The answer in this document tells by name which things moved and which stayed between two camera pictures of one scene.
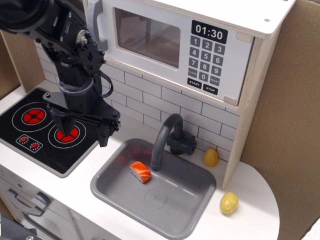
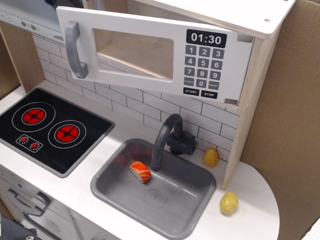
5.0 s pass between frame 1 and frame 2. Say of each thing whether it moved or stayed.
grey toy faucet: stayed
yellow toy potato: stayed
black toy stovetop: stayed
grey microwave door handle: moved
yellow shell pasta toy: stayed
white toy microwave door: moved
